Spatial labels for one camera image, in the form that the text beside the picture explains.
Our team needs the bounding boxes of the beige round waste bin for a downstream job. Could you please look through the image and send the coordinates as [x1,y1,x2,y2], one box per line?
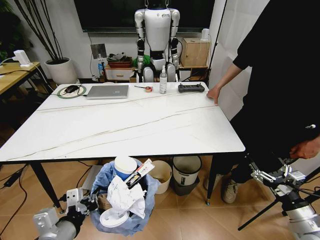
[149,159,173,195]

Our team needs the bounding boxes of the white plastic cup lid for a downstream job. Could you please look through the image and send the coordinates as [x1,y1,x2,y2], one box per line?
[99,208,131,228]

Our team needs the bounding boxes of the crumpled white paper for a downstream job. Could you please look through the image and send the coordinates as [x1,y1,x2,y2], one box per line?
[106,175,148,220]

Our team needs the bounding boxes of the white and blue paper cup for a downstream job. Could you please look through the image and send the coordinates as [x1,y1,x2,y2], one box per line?
[113,155,138,181]

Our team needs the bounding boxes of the printed snack box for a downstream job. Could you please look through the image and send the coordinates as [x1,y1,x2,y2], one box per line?
[124,159,155,191]

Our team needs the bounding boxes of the black table leg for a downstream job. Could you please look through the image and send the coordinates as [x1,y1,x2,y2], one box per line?
[205,154,219,205]
[29,161,62,210]

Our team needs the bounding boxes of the brown cardboard piece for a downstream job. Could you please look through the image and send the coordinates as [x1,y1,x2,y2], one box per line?
[96,193,113,211]

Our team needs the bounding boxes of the person's beige shoe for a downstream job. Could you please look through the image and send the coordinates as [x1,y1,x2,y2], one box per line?
[221,177,239,204]

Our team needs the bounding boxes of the dark bamboo plant stems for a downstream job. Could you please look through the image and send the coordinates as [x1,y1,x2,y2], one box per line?
[14,0,64,61]

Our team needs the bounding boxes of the small white drawer cabinet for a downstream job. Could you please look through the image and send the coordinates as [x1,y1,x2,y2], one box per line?
[104,63,136,83]

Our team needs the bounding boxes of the dark leafy plant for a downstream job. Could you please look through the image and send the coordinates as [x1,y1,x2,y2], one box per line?
[0,11,34,61]

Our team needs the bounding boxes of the clear spray bottle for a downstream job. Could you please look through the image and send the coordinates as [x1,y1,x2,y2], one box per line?
[159,65,168,95]

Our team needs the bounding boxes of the person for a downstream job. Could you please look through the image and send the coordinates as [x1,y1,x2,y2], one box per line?
[204,0,320,205]

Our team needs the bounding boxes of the white desktop device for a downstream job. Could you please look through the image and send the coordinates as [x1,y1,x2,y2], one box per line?
[12,49,34,68]

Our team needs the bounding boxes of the round green-rimmed mouse pad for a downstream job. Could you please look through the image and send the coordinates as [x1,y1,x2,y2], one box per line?
[56,84,88,99]

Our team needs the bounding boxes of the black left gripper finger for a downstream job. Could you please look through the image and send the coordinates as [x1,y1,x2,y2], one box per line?
[87,190,101,205]
[85,201,100,213]

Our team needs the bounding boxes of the black computer mouse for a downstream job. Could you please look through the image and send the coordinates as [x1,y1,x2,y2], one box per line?
[64,84,80,94]

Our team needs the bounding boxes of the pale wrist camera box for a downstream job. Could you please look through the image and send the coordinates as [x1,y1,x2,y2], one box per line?
[290,170,307,182]

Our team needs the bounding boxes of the wooden box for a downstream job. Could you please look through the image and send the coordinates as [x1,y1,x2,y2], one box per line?
[180,37,212,68]

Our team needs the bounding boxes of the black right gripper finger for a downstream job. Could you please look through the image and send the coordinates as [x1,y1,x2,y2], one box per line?
[277,156,299,177]
[245,152,275,186]

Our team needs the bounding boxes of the trash bin with blue bag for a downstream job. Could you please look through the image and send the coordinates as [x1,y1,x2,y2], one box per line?
[89,156,161,237]

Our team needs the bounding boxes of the black light stand pole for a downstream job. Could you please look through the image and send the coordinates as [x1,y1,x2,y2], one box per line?
[208,0,229,74]

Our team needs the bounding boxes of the black power adapter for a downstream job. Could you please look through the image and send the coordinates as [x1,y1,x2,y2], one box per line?
[3,173,20,188]

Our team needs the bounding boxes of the white plant pot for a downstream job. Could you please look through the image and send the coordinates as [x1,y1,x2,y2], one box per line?
[44,57,76,85]

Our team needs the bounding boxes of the wooden side desk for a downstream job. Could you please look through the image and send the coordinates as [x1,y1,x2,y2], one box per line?
[0,61,41,96]

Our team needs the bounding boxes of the black remote controller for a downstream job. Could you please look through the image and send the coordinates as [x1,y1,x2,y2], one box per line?
[177,84,203,93]

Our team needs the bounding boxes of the white humanoid robot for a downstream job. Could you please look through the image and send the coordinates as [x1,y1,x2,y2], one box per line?
[134,0,181,84]

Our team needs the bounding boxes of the black floor cable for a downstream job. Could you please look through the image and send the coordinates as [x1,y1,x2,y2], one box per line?
[0,163,29,221]

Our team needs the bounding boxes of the red tray with clutter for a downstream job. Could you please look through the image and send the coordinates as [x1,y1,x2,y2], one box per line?
[106,51,133,69]

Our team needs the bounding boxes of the silver laptop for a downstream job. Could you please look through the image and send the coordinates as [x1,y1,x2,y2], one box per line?
[85,84,130,100]

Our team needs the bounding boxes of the black tripod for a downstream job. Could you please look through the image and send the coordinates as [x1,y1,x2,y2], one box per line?
[237,172,320,231]

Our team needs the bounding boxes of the silver foil panel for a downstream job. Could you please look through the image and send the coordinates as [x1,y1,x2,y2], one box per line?
[90,43,108,60]

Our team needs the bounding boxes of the white device on box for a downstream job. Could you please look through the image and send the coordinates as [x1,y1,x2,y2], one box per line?
[200,28,211,42]

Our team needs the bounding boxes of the white and black waste bin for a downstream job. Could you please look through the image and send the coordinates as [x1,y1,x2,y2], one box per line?
[172,155,202,196]

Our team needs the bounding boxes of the black wall television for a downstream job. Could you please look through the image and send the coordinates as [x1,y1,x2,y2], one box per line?
[73,0,216,34]

